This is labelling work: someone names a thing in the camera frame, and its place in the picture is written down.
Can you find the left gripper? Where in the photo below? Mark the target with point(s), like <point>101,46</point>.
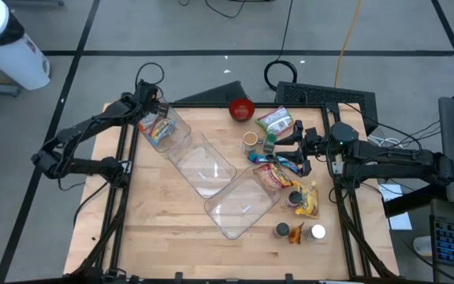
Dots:
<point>147,98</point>

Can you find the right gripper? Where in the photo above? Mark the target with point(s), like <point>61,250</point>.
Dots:
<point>321,146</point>

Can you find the colourful snack packet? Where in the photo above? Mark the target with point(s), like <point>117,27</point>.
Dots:
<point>161,130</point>

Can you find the green lid spice jar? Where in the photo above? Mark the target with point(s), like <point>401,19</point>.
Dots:
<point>269,139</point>

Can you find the green white noodle packet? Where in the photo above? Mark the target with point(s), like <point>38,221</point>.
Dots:
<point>276,121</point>

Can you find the small cork lid jar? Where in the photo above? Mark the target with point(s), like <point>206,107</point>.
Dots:
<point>260,138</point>

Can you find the orange ramen packet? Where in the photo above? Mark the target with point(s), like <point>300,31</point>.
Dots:
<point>272,177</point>

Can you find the tan lid brown jar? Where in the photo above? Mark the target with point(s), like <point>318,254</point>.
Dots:
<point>250,139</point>

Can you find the purple label spice jar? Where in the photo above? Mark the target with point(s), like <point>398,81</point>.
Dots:
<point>295,198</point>

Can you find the yellow snack packet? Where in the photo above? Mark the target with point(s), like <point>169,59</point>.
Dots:
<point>309,205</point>

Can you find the clear plastic bin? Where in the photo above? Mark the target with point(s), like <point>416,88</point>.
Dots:
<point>177,136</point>
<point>239,205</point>
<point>203,165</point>

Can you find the orange label spice jar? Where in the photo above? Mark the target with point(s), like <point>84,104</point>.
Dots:
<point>281,229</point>

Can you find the small brown sauce packet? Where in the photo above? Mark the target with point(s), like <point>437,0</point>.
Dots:
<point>296,234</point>

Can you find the white lid spice jar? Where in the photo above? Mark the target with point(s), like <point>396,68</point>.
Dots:
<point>317,232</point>

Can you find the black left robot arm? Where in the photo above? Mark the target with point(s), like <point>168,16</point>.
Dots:
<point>93,121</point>

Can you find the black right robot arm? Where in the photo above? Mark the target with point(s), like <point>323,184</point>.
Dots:
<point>400,161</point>

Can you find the red and black bowl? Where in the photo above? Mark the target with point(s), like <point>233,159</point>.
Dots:
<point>241,110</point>

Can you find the black angled panel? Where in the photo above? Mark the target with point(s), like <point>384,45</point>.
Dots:
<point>219,94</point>

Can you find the white paper sheet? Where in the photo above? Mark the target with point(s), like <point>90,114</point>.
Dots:
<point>402,221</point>

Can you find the white trash can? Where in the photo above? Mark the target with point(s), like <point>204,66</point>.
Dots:
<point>14,63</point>

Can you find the white computer mouse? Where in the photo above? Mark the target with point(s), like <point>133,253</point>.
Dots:
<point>422,246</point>

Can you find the grey keyboard desk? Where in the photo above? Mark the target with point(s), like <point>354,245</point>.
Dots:
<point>447,209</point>

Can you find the black aluminium table frame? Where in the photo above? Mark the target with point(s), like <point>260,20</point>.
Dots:
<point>211,105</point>

